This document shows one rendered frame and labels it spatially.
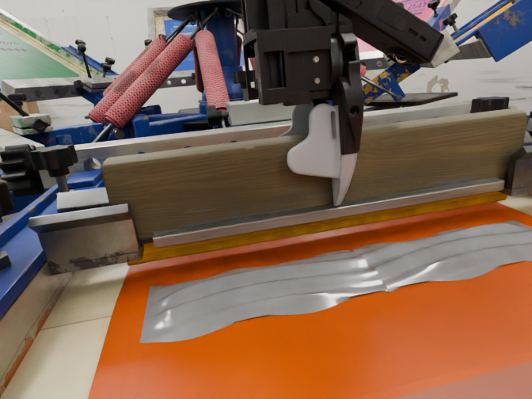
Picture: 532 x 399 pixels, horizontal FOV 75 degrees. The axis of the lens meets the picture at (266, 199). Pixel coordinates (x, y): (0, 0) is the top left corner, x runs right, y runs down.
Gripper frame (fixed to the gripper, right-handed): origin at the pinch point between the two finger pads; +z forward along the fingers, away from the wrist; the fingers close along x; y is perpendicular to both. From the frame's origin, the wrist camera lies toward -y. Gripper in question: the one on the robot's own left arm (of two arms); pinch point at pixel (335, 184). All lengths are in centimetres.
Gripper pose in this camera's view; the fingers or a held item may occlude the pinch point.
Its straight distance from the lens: 35.0
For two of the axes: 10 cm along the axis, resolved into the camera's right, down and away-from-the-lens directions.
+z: 0.9, 9.4, 3.4
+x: 2.1, 3.1, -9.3
